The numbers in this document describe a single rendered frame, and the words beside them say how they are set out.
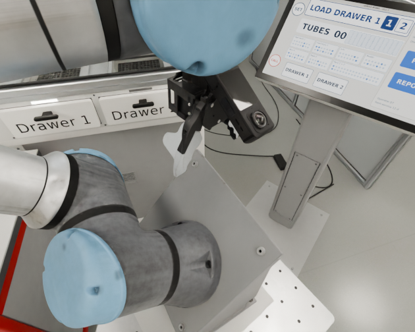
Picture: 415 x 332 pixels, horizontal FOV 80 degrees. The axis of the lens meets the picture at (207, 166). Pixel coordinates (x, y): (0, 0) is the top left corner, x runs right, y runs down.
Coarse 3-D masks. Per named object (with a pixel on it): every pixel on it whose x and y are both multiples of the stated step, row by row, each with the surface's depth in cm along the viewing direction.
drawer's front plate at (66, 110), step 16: (0, 112) 80; (16, 112) 81; (32, 112) 82; (64, 112) 85; (80, 112) 86; (96, 112) 89; (16, 128) 85; (48, 128) 88; (64, 128) 89; (80, 128) 91
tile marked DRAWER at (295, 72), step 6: (288, 66) 83; (294, 66) 82; (300, 66) 81; (282, 72) 84; (288, 72) 83; (294, 72) 82; (300, 72) 81; (306, 72) 80; (312, 72) 79; (294, 78) 82; (300, 78) 81; (306, 78) 80
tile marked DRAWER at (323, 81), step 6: (318, 72) 79; (318, 78) 79; (324, 78) 78; (330, 78) 77; (336, 78) 76; (342, 78) 76; (312, 84) 80; (318, 84) 79; (324, 84) 78; (330, 84) 77; (336, 84) 76; (342, 84) 76; (330, 90) 77; (336, 90) 76; (342, 90) 76
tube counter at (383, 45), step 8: (336, 32) 76; (344, 32) 75; (352, 32) 74; (360, 32) 73; (336, 40) 76; (344, 40) 75; (352, 40) 74; (360, 40) 73; (368, 40) 72; (376, 40) 71; (384, 40) 70; (392, 40) 70; (400, 40) 69; (368, 48) 72; (376, 48) 71; (384, 48) 70; (392, 48) 70; (400, 48) 69
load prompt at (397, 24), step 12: (312, 0) 79; (312, 12) 79; (324, 12) 78; (336, 12) 76; (348, 12) 74; (360, 12) 73; (372, 12) 72; (384, 12) 70; (348, 24) 74; (360, 24) 73; (372, 24) 72; (384, 24) 70; (396, 24) 69; (408, 24) 68
